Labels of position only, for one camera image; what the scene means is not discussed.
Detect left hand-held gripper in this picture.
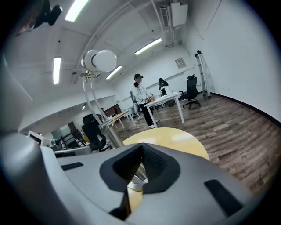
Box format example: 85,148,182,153
28,131,92,159

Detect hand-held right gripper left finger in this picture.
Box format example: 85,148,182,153
40,142,143,225

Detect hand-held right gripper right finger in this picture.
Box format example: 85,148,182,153
126,142,264,225

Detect silver metal stand tool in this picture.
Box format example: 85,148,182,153
80,49,149,192

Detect black office chair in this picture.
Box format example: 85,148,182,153
81,114,112,152
178,74,202,110

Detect round yellow wooden table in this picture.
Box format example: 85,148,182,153
122,127,210,214

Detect wooden top table white legs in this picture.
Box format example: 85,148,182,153
102,109,137,131

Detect white square table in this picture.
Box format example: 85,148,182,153
143,91,185,129

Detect aluminium ladder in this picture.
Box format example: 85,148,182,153
194,50,213,98

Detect white ceiling air unit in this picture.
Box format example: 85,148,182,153
160,1,189,29

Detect grey wall panel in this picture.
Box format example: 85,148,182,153
174,57,187,70

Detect black head-worn camera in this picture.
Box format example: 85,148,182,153
32,0,63,29

